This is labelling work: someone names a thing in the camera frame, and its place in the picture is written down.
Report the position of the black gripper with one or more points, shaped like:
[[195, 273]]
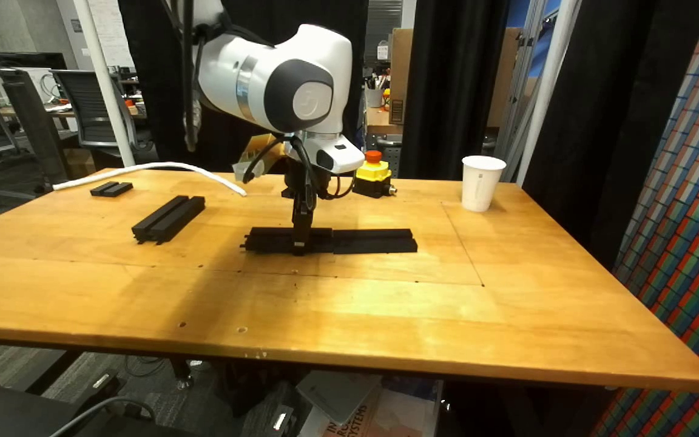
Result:
[[326, 155]]

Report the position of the long black rail block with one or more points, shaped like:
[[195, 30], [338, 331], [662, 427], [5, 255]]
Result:
[[168, 220]]

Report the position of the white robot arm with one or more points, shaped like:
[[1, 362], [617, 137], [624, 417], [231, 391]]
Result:
[[297, 90]]

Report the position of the yellow emergency stop button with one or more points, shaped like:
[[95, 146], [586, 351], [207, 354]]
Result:
[[372, 178]]

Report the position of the white paper cup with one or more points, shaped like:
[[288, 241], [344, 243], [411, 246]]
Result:
[[480, 181]]

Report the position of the small black block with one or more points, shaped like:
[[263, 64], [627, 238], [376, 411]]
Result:
[[111, 188]]

